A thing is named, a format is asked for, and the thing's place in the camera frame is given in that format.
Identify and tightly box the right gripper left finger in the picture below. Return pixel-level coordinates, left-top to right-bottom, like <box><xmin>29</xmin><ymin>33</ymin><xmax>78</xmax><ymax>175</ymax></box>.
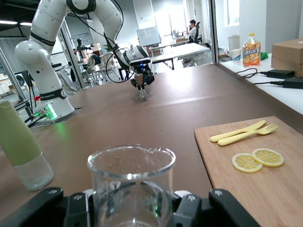
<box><xmin>0</xmin><ymin>186</ymin><xmax>96</xmax><ymax>227</ymax></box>

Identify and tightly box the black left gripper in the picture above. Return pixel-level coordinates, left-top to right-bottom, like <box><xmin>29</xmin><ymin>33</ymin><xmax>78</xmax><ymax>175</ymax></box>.
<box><xmin>130</xmin><ymin>64</ymin><xmax>156</xmax><ymax>91</ymax></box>

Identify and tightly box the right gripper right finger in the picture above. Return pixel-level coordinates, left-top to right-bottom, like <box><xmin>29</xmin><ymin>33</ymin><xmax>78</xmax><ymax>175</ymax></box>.
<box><xmin>169</xmin><ymin>188</ymin><xmax>261</xmax><ymax>227</ymax></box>

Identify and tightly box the steel double jigger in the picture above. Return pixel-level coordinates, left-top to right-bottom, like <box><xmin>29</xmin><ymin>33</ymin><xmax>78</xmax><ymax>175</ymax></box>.
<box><xmin>134</xmin><ymin>74</ymin><xmax>149</xmax><ymax>101</ymax></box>

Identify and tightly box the clear glass beaker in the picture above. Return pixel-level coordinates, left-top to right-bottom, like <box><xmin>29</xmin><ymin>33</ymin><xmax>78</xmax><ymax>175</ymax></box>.
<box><xmin>87</xmin><ymin>143</ymin><xmax>177</xmax><ymax>227</ymax></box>

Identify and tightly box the whiteboard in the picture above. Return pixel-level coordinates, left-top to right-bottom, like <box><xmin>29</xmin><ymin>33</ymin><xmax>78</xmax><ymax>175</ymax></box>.
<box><xmin>136</xmin><ymin>26</ymin><xmax>162</xmax><ymax>47</ymax></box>

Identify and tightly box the white office table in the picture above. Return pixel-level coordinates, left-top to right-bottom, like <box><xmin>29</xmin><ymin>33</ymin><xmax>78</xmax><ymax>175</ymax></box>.
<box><xmin>148</xmin><ymin>42</ymin><xmax>212</xmax><ymax>71</ymax></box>

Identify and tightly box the wooden cutting board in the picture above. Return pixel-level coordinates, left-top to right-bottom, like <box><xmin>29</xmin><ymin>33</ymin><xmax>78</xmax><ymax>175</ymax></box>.
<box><xmin>194</xmin><ymin>115</ymin><xmax>303</xmax><ymax>227</ymax></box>

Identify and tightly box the yellow lemon slice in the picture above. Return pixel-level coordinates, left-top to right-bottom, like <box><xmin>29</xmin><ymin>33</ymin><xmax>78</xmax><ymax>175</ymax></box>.
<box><xmin>231</xmin><ymin>152</ymin><xmax>264</xmax><ymax>174</ymax></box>
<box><xmin>251</xmin><ymin>148</ymin><xmax>285</xmax><ymax>168</ymax></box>

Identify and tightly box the seated person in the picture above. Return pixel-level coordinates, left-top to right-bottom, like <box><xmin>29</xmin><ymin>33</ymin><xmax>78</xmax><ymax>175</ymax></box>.
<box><xmin>186</xmin><ymin>19</ymin><xmax>202</xmax><ymax>45</ymax></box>

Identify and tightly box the green sleeved glass bottle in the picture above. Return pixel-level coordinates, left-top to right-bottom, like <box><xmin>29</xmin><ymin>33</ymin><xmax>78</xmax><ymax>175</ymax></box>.
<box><xmin>0</xmin><ymin>99</ymin><xmax>55</xmax><ymax>192</ymax></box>

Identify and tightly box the yellow plastic fork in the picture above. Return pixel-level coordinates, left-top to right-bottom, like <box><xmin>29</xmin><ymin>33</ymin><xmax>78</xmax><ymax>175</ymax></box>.
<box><xmin>217</xmin><ymin>123</ymin><xmax>279</xmax><ymax>147</ymax></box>

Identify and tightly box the yellow plastic knife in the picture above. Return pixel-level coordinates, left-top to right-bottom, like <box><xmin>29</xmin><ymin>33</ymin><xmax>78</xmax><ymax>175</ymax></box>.
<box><xmin>210</xmin><ymin>120</ymin><xmax>267</xmax><ymax>143</ymax></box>

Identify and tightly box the white bin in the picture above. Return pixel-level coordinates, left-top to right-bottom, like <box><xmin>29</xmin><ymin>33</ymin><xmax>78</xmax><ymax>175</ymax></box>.
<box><xmin>228</xmin><ymin>34</ymin><xmax>241</xmax><ymax>52</ymax></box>

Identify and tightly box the orange drink bottle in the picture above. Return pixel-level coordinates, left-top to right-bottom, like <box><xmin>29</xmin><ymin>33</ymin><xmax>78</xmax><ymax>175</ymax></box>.
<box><xmin>242</xmin><ymin>33</ymin><xmax>262</xmax><ymax>68</ymax></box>

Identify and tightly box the black power adapter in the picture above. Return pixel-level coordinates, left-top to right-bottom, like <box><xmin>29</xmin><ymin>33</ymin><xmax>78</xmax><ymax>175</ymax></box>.
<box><xmin>266</xmin><ymin>69</ymin><xmax>295</xmax><ymax>79</ymax></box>
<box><xmin>282</xmin><ymin>76</ymin><xmax>303</xmax><ymax>90</ymax></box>

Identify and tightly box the brown cardboard box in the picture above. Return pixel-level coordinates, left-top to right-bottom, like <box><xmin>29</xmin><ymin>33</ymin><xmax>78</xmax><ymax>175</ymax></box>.
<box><xmin>271</xmin><ymin>38</ymin><xmax>303</xmax><ymax>78</ymax></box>

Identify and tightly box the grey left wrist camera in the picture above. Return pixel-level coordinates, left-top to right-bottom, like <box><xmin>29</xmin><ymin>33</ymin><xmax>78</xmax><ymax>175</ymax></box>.
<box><xmin>129</xmin><ymin>56</ymin><xmax>152</xmax><ymax>67</ymax></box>

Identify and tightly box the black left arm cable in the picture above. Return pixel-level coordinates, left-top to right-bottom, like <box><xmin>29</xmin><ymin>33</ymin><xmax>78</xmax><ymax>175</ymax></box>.
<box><xmin>66</xmin><ymin>0</ymin><xmax>143</xmax><ymax>84</ymax></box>

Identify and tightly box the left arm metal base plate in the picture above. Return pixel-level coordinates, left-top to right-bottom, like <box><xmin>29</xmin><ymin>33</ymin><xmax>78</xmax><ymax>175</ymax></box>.
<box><xmin>27</xmin><ymin>107</ymin><xmax>83</xmax><ymax>129</ymax></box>

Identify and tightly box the black power cable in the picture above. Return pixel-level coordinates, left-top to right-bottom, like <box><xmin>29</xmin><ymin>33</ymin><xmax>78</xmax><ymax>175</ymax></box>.
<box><xmin>245</xmin><ymin>80</ymin><xmax>285</xmax><ymax>86</ymax></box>
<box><xmin>235</xmin><ymin>67</ymin><xmax>268</xmax><ymax>79</ymax></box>

